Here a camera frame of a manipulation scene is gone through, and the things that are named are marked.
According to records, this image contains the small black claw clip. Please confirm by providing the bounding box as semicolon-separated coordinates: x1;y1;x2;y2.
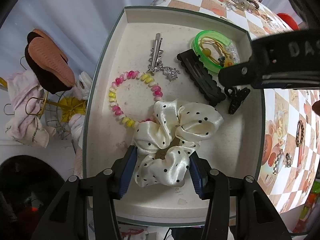
224;87;251;115

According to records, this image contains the yellow sunflower hair tie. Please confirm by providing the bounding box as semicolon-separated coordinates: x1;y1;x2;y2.
199;36;238;68

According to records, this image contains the orange soled black slipper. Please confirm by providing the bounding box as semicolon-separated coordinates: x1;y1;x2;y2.
24;29;75;94

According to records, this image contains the pink yellow spiral hair tie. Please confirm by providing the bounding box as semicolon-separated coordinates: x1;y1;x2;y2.
107;70;164;129

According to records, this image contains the right hand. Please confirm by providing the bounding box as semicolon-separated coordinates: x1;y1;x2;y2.
312;100;320;116

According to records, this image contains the black scalloped snap clip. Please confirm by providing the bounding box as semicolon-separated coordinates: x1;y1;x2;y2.
177;49;226;107

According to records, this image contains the red plastic stool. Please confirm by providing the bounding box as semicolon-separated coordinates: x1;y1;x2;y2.
277;12;299;30

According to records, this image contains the green plastic bracelet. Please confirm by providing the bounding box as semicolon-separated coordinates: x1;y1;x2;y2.
192;29;241;71

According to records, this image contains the cream polka dot scrunchie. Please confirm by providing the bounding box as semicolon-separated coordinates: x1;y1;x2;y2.
133;99;223;187

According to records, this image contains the leopard print hair clip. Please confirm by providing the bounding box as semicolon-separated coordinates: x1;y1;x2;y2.
296;120;305;147

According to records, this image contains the small silver earring charm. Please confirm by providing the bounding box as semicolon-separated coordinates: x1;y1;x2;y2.
285;153;293;167

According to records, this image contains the pink white cloth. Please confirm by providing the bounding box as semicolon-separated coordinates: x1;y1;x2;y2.
5;70;49;148

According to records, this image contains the white jewelry tray box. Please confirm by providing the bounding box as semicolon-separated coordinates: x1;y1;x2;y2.
83;7;265;226

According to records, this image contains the silver metal hair clip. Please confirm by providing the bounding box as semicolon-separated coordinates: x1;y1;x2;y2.
231;0;255;10

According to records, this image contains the silver rhinestone hair clip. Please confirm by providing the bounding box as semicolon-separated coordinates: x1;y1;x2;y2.
147;33;181;81

